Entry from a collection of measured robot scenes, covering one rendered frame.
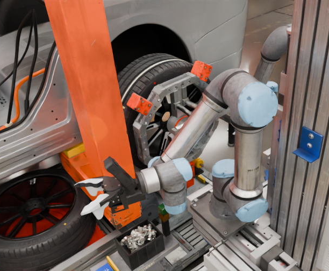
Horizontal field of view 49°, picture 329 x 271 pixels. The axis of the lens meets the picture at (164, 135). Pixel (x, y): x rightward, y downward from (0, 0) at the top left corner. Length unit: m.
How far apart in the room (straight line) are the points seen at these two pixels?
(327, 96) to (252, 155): 0.28
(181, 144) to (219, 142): 2.09
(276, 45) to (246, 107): 0.74
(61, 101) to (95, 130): 0.56
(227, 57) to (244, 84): 1.61
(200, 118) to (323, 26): 0.44
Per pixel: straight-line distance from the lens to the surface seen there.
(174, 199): 1.16
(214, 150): 3.21
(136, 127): 1.83
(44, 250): 2.08
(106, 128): 1.56
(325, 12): 1.08
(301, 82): 1.19
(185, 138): 1.21
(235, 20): 2.65
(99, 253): 2.11
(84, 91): 1.45
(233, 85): 1.10
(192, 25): 2.38
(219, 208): 1.50
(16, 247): 2.08
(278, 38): 1.74
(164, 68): 1.89
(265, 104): 1.07
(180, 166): 1.11
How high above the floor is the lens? 1.96
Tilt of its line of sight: 35 degrees down
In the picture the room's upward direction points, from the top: 7 degrees counter-clockwise
